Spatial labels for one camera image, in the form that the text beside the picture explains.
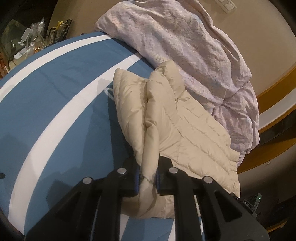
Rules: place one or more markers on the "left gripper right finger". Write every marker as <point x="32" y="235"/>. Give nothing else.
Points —
<point x="204" y="210"/>

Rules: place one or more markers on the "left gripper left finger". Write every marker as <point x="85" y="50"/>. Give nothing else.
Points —
<point x="91" y="209"/>

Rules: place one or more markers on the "beige quilted down jacket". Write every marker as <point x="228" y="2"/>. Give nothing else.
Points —
<point x="158" y="117"/>

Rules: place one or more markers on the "blue white striped bed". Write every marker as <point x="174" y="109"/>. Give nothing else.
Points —
<point x="59" y="125"/>

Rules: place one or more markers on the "cluttered bedside table items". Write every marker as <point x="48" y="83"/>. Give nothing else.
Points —
<point x="19" y="42"/>

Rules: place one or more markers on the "lilac floral duvet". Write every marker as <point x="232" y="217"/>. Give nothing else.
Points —
<point x="213" y="69"/>

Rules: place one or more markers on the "wooden door frame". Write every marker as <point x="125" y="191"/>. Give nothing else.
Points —
<point x="276" y="123"/>

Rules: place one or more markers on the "white wall socket plate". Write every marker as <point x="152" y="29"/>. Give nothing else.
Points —
<point x="226" y="5"/>

